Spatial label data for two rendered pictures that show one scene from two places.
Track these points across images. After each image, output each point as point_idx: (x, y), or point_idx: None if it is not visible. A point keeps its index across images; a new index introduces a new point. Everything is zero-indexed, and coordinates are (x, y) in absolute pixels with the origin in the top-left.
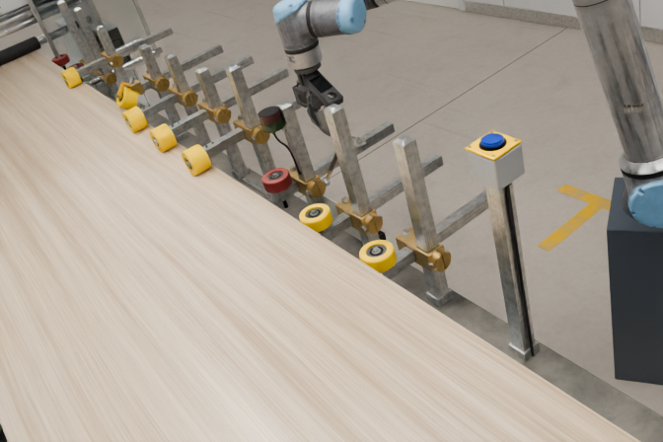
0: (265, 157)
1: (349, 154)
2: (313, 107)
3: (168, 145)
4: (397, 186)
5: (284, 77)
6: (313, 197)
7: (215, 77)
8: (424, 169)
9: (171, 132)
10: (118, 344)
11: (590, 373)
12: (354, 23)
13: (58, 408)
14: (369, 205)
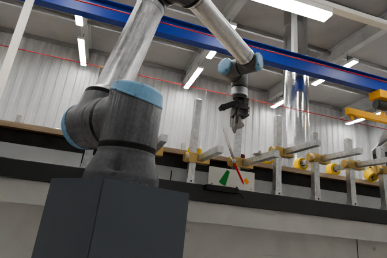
0: (273, 165)
1: (193, 120)
2: (230, 114)
3: (295, 165)
4: (205, 152)
5: (355, 152)
6: (232, 167)
7: (371, 161)
8: (212, 148)
9: (298, 159)
10: None
11: (52, 163)
12: (218, 68)
13: None
14: (190, 149)
